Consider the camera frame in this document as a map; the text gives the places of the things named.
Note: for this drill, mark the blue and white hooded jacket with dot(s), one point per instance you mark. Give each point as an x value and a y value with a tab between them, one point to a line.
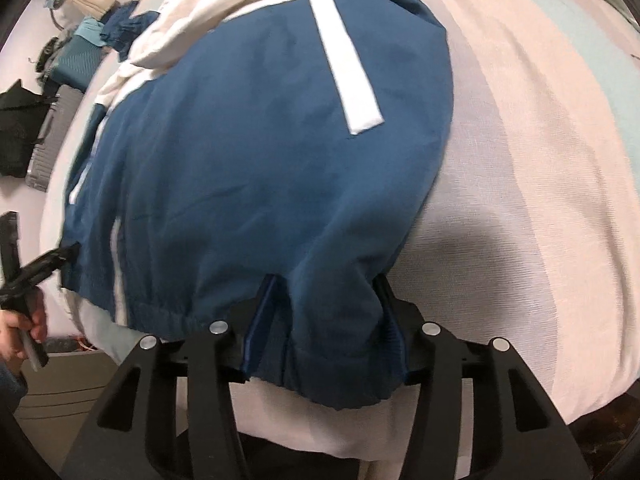
260	160

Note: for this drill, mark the beige storage bin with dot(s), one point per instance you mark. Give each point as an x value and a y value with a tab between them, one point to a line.
65	400

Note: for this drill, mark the blue desk lamp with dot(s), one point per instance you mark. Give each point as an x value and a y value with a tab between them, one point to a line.
56	2

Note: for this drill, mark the person's left hand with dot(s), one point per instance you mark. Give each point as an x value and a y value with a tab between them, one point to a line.
27	317

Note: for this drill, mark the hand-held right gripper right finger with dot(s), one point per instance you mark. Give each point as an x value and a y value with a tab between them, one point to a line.
395	347

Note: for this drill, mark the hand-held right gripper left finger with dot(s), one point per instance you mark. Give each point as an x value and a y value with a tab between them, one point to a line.
260	320

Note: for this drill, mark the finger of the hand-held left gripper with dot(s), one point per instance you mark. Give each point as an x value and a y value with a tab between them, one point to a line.
9	245
55	260

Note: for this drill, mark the bed with striped sheet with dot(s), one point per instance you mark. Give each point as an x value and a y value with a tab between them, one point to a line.
525	185

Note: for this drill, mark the teal suitcase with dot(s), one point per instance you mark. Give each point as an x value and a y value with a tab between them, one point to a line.
80	62

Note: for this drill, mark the silver suitcase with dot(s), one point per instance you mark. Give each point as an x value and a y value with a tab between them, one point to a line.
50	140

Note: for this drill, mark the small black item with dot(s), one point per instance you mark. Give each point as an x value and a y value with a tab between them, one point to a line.
47	52

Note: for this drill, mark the light blue cloth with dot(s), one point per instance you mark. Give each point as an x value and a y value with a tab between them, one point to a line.
90	29

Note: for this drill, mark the person's left forearm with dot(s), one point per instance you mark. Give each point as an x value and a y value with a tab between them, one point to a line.
10	382

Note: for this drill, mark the black jacket on suitcase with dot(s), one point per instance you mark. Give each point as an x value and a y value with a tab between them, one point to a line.
22	130

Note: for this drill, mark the blue crumpled clothes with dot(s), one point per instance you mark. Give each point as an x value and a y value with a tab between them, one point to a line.
125	25

